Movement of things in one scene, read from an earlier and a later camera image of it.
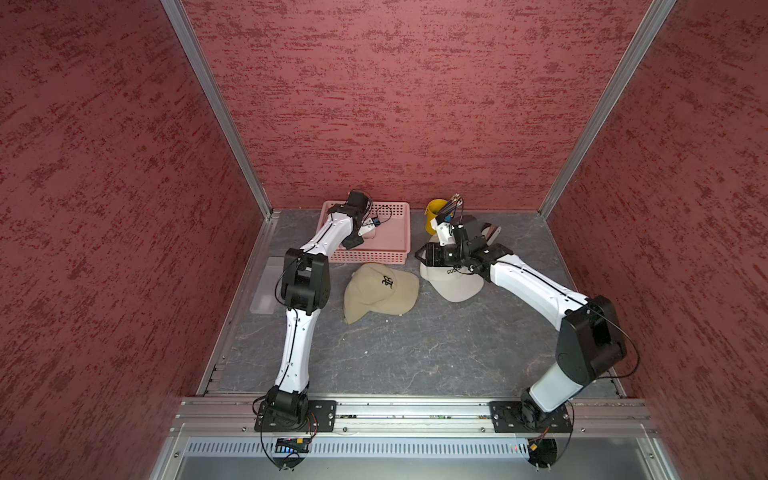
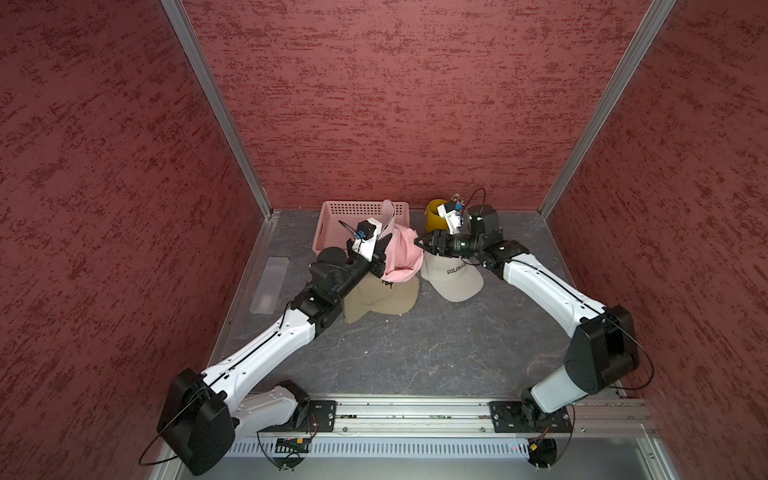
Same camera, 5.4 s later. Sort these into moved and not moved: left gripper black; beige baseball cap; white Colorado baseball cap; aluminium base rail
Moved: left gripper black
Not moved: aluminium base rail; white Colorado baseball cap; beige baseball cap
